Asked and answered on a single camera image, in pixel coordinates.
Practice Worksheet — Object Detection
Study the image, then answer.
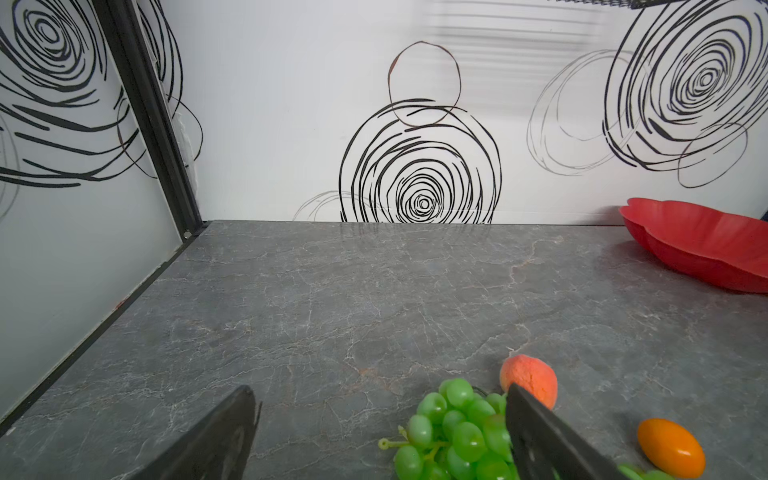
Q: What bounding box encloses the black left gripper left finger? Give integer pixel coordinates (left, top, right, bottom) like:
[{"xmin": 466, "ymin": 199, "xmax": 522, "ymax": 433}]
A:
[{"xmin": 133, "ymin": 385, "xmax": 262, "ymax": 480}]

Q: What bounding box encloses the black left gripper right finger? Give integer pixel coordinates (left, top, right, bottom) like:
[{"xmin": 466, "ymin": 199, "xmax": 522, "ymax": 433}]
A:
[{"xmin": 505, "ymin": 384, "xmax": 624, "ymax": 480}]

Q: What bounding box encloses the green fake grape bunch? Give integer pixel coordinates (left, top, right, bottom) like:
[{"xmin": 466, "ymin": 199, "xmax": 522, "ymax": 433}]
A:
[{"xmin": 377, "ymin": 377, "xmax": 676, "ymax": 480}]

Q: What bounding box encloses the orange fake fruit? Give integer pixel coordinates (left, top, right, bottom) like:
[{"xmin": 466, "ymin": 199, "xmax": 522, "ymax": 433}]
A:
[{"xmin": 637, "ymin": 418, "xmax": 707, "ymax": 479}]

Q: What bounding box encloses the red flower-shaped fruit bowl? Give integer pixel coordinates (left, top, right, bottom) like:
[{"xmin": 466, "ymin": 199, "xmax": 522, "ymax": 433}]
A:
[{"xmin": 619, "ymin": 198, "xmax": 767, "ymax": 294}]

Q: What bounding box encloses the fake peach near bowl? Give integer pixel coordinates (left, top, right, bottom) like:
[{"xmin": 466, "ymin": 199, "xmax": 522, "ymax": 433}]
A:
[{"xmin": 499, "ymin": 355, "xmax": 558, "ymax": 410}]

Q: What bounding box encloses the black corner frame post left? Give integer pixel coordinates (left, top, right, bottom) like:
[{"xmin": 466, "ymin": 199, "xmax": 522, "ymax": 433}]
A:
[{"xmin": 93, "ymin": 0, "xmax": 205, "ymax": 241}]

